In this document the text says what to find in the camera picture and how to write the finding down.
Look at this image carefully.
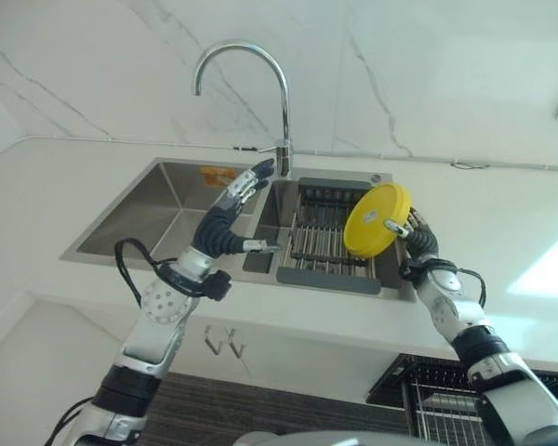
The stainless steel double sink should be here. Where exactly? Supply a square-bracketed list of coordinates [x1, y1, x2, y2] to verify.
[59, 156, 418, 304]

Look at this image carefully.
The chrome gooseneck faucet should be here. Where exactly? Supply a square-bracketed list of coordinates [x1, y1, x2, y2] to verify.
[193, 39, 294, 178]

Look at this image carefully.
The thin wall cable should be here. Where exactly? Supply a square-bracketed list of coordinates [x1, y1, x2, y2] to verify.
[18, 134, 558, 172]

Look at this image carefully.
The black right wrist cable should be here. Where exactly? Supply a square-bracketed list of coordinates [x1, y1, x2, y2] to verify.
[459, 267, 488, 308]

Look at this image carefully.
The wire dishwasher rack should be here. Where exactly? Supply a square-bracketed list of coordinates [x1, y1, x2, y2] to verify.
[402, 365, 558, 446]

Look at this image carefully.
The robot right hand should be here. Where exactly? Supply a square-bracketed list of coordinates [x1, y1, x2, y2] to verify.
[383, 206, 441, 262]

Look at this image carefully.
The black dishwasher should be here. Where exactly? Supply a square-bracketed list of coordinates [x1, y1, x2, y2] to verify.
[365, 353, 558, 446]

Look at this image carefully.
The grey framed sink drain rack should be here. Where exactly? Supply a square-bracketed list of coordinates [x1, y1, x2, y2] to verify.
[276, 176, 383, 296]

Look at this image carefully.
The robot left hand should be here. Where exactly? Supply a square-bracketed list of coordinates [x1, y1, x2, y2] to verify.
[193, 158, 283, 258]

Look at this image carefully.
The metal cabinet hook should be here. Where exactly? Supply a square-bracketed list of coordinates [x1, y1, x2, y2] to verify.
[226, 328, 248, 360]
[203, 324, 225, 357]

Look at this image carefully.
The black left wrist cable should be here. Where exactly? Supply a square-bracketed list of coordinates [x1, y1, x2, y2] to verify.
[114, 238, 178, 308]

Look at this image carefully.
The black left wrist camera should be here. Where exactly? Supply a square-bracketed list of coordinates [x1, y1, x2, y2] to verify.
[203, 270, 234, 302]

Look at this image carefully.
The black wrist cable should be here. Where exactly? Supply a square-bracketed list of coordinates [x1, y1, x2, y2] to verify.
[114, 238, 178, 308]
[459, 267, 488, 308]

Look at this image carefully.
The yellow round plate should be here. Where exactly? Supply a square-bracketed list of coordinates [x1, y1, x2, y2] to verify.
[342, 182, 413, 259]

